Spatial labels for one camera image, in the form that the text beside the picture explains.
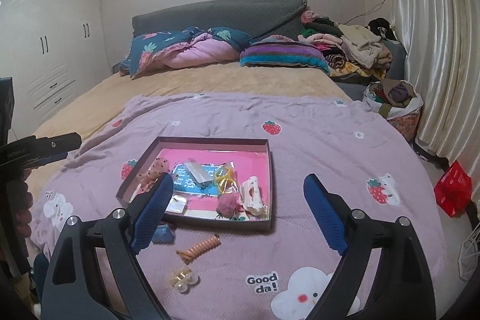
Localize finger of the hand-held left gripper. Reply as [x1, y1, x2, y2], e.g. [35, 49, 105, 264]
[22, 152, 70, 169]
[28, 133, 82, 159]

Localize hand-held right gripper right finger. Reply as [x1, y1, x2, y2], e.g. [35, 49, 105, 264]
[303, 173, 437, 320]

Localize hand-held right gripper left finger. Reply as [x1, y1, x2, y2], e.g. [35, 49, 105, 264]
[40, 172, 175, 320]

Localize small blue pouch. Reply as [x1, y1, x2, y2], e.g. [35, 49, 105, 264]
[152, 224, 175, 245]

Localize white jewelry packet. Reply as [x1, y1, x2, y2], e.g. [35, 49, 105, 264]
[187, 160, 212, 189]
[165, 194, 188, 214]

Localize polka dot bow hair clip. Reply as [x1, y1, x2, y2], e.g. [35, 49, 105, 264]
[137, 157, 168, 201]

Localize orange spiral hair tie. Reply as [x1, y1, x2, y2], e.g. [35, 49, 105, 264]
[176, 235, 221, 264]

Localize clear pearl claw clip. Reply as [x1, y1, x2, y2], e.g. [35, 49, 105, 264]
[167, 267, 197, 294]

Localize cream hair claw clip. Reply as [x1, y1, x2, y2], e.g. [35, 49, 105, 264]
[240, 175, 271, 219]

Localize pink pompom hair tie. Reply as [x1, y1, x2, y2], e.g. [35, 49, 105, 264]
[217, 193, 241, 219]

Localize bagged yellow bracelets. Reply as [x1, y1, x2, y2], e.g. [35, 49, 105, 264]
[212, 162, 239, 195]

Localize brown box with pink bottom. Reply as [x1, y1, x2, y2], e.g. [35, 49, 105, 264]
[115, 136, 271, 232]

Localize person's left hand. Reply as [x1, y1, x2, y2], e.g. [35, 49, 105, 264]
[15, 170, 36, 242]

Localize purple printed blanket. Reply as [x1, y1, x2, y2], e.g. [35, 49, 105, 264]
[30, 93, 447, 320]

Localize white wardrobe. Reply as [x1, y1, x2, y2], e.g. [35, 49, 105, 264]
[0, 0, 109, 141]

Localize dark teal cloth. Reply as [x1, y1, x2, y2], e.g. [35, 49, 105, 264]
[33, 253, 50, 302]

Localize red bag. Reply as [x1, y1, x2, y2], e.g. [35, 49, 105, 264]
[434, 160, 473, 217]

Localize blue and pink floral quilt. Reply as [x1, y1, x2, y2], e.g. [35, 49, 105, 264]
[112, 26, 252, 79]

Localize bag of clothes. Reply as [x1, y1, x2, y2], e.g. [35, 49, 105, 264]
[363, 78, 424, 133]

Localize striped pillow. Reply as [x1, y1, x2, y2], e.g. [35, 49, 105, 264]
[240, 39, 331, 75]

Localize pile of clothes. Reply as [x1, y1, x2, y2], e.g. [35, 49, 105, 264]
[298, 9, 394, 82]

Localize black bag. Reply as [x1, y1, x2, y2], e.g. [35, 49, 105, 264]
[368, 18, 391, 40]

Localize grey headboard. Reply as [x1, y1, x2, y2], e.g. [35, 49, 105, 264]
[131, 0, 306, 43]

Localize cream curtain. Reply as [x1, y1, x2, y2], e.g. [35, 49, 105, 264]
[386, 0, 480, 204]

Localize white wire basket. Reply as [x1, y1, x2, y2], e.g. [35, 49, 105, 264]
[455, 226, 480, 287]

